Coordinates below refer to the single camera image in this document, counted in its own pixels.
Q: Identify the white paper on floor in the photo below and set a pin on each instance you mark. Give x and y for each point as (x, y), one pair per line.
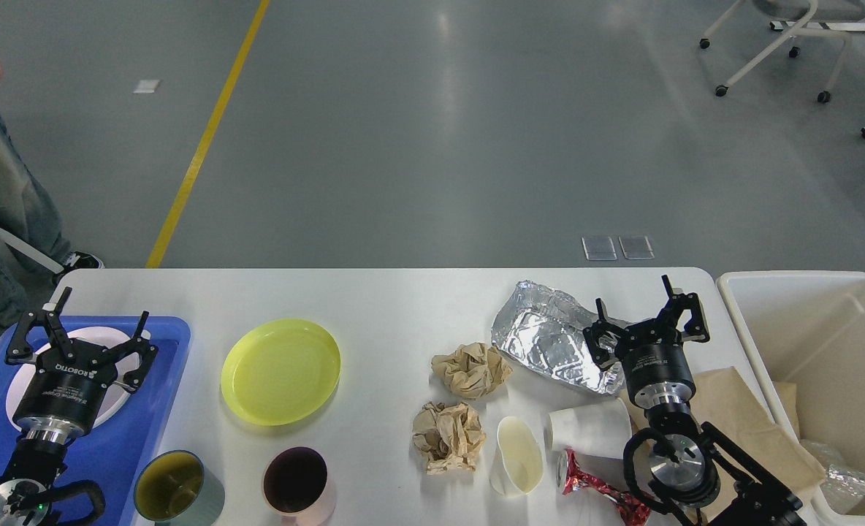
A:
(146, 86)

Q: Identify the teal mug yellow inside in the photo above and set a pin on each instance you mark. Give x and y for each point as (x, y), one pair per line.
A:
(176, 488)

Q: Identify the pink cup dark inside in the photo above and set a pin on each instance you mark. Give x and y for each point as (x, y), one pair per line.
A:
(297, 485)

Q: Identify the white waste bin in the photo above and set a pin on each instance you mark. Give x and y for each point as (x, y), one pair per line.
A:
(808, 328)

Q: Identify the crumpled brown paper lower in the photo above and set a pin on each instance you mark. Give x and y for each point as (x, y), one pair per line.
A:
(448, 437)

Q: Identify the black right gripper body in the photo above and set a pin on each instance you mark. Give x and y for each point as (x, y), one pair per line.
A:
(654, 364)

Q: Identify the floor socket plate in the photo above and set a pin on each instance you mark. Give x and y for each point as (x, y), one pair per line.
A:
(599, 248)
(636, 247)

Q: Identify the cream paper cup open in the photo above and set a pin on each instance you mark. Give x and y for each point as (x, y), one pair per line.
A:
(517, 467)

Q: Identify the white paper cup lying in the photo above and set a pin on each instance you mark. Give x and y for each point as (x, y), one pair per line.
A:
(599, 429)

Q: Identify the foil scrap in bin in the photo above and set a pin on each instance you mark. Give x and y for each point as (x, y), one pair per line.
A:
(844, 487)

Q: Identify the crumpled brown paper upper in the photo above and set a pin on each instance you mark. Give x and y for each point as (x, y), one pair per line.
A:
(472, 370)

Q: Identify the blue plastic tray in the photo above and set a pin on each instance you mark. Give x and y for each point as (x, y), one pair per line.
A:
(114, 453)

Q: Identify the brown paper bag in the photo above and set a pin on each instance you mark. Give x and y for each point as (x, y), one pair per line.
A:
(724, 400)

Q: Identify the crumpled brown paper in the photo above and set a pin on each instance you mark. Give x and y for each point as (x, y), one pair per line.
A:
(472, 370)
(448, 437)

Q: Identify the crumpled aluminium foil tray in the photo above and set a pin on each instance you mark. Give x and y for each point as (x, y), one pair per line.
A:
(541, 328)

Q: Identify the right floor socket plate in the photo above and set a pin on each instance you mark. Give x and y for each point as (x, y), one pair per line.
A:
(636, 247)

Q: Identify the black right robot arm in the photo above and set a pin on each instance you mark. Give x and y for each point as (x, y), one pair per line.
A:
(672, 465)

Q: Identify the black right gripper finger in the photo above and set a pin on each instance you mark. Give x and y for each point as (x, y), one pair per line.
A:
(605, 339)
(684, 314)

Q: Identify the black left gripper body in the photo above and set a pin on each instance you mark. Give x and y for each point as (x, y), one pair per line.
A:
(64, 401)

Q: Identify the left floor socket plate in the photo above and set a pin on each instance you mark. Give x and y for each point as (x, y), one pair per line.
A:
(599, 248)

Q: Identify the white rolling chair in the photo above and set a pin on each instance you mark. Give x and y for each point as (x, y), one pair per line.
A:
(794, 19)

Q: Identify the yellow plastic plate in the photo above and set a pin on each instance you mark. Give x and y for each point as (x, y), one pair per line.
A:
(280, 372)

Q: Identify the brown paper in bin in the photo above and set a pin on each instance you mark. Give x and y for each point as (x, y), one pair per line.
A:
(788, 392)

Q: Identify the red foil wrapper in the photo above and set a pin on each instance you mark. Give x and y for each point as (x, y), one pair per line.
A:
(571, 478)

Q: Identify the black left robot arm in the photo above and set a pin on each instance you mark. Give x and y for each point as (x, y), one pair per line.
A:
(28, 491)

